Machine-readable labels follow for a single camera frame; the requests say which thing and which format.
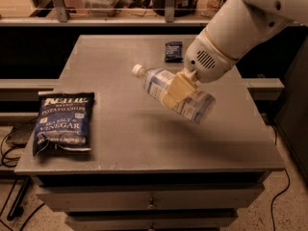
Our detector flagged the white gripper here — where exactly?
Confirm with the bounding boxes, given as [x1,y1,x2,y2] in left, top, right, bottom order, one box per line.
[162,32,238,109]

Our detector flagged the blue plastic water bottle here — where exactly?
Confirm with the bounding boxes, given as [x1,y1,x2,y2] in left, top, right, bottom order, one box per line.
[132,64,216,124]

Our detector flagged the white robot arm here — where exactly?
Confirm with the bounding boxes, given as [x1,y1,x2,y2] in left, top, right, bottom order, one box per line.
[162,0,308,109]

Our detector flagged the blue kettle chip bag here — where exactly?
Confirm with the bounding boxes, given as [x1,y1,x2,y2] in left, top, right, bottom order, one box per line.
[33,91,94,157]

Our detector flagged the small dark blue snack packet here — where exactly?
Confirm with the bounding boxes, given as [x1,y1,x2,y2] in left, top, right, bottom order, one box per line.
[165,41,183,63]

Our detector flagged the grey drawer cabinet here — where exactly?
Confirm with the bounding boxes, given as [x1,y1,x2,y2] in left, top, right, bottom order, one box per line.
[16,36,284,231]

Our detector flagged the clear plastic container on shelf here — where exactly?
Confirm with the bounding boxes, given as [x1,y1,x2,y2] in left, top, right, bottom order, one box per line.
[82,0,119,16]

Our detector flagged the round drawer knob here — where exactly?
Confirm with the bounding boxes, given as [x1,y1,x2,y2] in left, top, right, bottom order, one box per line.
[147,201,157,210]

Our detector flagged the grey metal shelf rail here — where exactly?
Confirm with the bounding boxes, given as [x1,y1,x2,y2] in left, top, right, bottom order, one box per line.
[0,0,210,27]

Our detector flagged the black cable on right floor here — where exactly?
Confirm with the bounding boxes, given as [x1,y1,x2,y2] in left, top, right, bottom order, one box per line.
[269,168,291,231]

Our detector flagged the black cables on left floor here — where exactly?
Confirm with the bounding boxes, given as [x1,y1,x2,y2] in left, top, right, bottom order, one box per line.
[0,117,46,231]

